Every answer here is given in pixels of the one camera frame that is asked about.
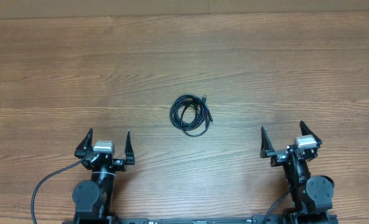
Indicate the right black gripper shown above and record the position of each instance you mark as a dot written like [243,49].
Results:
[278,155]

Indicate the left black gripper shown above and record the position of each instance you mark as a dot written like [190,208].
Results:
[120,165]

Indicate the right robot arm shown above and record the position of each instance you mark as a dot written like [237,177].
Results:
[309,198]

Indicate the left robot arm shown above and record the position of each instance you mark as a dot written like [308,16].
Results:
[93,197]

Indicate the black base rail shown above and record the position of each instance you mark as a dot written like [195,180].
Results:
[255,219]

